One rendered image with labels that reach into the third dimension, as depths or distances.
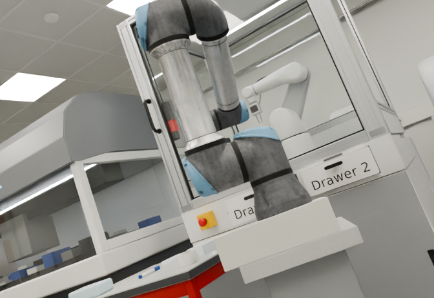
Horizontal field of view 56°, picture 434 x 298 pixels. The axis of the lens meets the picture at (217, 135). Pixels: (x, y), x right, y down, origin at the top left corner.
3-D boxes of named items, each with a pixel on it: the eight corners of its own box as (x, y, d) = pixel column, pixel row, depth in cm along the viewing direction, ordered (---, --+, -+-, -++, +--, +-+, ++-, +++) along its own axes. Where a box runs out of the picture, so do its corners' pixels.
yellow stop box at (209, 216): (212, 227, 185) (207, 211, 187) (199, 231, 189) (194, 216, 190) (217, 224, 190) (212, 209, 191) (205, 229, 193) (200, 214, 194)
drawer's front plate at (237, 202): (295, 203, 158) (284, 177, 160) (232, 225, 170) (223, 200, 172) (296, 203, 159) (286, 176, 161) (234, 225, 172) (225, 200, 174)
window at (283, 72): (364, 129, 161) (274, -74, 178) (192, 199, 198) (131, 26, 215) (365, 129, 162) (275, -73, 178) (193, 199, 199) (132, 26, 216)
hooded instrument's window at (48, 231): (98, 253, 193) (71, 163, 201) (-89, 324, 270) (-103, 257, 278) (213, 211, 294) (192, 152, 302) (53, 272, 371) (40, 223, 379)
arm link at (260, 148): (296, 164, 104) (276, 116, 106) (246, 182, 102) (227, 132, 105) (287, 171, 115) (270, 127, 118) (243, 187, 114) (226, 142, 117)
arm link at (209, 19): (216, -27, 113) (242, 108, 146) (178, -15, 112) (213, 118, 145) (228, -12, 104) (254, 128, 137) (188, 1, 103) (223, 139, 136)
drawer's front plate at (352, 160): (380, 172, 155) (367, 145, 157) (310, 197, 168) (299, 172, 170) (380, 172, 157) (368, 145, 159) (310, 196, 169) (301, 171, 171)
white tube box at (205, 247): (204, 255, 156) (201, 245, 157) (189, 259, 161) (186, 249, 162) (223, 245, 166) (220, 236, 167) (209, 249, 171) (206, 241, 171)
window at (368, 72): (371, 100, 162) (289, -80, 177) (369, 101, 163) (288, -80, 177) (391, 110, 239) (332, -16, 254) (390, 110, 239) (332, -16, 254)
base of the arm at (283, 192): (316, 200, 99) (300, 161, 101) (258, 222, 99) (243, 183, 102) (307, 202, 114) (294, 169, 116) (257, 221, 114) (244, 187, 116)
